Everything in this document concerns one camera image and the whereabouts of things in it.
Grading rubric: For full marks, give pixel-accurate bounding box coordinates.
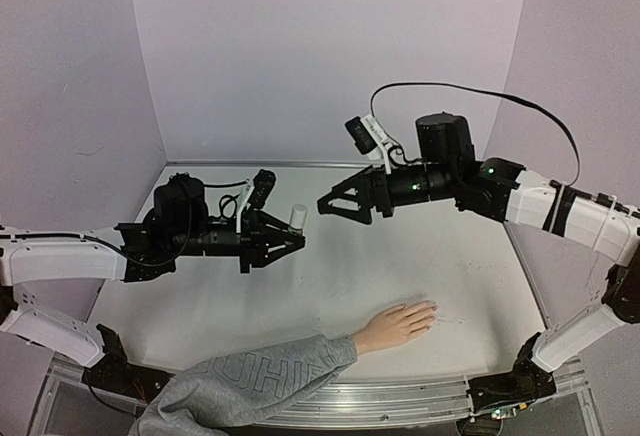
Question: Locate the aluminium front rail base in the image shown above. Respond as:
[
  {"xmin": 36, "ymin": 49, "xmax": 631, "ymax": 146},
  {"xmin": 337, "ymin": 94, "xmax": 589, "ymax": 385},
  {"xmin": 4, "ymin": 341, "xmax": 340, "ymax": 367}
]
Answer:
[{"xmin": 27, "ymin": 356, "xmax": 604, "ymax": 435}]

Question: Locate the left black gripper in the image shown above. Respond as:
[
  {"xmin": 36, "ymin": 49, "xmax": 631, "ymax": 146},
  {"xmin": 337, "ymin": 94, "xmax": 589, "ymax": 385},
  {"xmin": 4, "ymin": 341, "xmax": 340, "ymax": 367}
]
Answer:
[{"xmin": 171, "ymin": 212, "xmax": 307, "ymax": 275}]

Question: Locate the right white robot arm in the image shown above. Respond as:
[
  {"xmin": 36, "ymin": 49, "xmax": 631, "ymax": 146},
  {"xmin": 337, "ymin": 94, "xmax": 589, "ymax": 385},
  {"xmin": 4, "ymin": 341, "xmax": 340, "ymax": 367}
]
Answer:
[{"xmin": 317, "ymin": 113, "xmax": 639, "ymax": 373}]

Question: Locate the black right camera cable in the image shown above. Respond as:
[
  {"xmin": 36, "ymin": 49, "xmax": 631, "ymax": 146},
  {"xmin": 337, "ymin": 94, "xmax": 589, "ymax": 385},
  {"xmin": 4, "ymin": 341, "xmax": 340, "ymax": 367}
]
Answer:
[{"xmin": 369, "ymin": 81, "xmax": 584, "ymax": 190}]

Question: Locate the black left camera cable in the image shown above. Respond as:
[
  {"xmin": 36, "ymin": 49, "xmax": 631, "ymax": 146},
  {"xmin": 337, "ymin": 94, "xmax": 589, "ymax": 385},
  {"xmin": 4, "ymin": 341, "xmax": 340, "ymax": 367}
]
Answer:
[{"xmin": 202, "ymin": 178, "xmax": 251, "ymax": 220}]

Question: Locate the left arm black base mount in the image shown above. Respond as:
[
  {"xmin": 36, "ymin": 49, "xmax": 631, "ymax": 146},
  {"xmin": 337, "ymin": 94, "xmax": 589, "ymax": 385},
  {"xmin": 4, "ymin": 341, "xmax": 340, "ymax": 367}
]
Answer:
[{"xmin": 82, "ymin": 324, "xmax": 173, "ymax": 403}]

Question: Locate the nail polish bottle green label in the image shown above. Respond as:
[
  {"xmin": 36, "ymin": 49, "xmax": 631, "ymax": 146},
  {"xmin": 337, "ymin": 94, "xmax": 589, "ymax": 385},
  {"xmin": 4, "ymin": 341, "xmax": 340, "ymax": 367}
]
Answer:
[{"xmin": 288, "ymin": 226, "xmax": 303, "ymax": 236}]

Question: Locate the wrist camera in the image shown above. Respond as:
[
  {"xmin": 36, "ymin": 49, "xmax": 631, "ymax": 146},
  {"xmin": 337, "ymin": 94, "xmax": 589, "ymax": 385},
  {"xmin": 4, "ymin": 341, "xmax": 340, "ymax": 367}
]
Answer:
[
  {"xmin": 235, "ymin": 169, "xmax": 276, "ymax": 234},
  {"xmin": 344, "ymin": 114, "xmax": 401, "ymax": 174}
]

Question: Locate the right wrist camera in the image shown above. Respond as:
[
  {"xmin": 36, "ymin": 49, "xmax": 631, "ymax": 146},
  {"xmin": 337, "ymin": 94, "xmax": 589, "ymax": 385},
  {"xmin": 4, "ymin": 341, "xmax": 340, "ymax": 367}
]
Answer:
[{"xmin": 344, "ymin": 114, "xmax": 401, "ymax": 174}]

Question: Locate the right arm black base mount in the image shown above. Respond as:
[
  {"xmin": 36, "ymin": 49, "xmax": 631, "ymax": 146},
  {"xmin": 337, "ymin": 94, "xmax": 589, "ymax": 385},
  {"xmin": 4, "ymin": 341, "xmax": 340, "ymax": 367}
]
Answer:
[{"xmin": 467, "ymin": 332, "xmax": 557, "ymax": 416}]

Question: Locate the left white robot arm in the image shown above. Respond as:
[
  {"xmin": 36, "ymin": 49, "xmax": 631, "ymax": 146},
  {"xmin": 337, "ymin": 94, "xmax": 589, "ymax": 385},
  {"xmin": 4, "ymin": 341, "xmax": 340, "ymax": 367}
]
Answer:
[{"xmin": 1, "ymin": 170, "xmax": 308, "ymax": 393}]

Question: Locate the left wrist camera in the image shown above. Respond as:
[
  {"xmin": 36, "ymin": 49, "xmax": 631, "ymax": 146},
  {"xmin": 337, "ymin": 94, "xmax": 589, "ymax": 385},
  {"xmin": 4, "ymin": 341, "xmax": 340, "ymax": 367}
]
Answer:
[{"xmin": 235, "ymin": 169, "xmax": 276, "ymax": 234}]

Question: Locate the black camera cable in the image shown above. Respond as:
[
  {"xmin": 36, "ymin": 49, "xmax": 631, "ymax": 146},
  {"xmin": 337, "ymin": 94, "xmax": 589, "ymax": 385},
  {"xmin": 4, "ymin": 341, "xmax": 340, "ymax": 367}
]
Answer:
[
  {"xmin": 369, "ymin": 81, "xmax": 584, "ymax": 190},
  {"xmin": 202, "ymin": 178, "xmax": 251, "ymax": 220}
]

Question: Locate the person's bare hand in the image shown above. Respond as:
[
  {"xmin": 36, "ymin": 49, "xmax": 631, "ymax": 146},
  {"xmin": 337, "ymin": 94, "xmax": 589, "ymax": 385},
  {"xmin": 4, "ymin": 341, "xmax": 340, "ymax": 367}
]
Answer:
[{"xmin": 351, "ymin": 301, "xmax": 438, "ymax": 356}]

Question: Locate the white nail polish cap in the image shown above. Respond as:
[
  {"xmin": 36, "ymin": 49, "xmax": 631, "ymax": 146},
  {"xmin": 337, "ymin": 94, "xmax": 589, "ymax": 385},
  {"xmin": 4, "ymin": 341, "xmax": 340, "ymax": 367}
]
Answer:
[{"xmin": 289, "ymin": 204, "xmax": 308, "ymax": 229}]

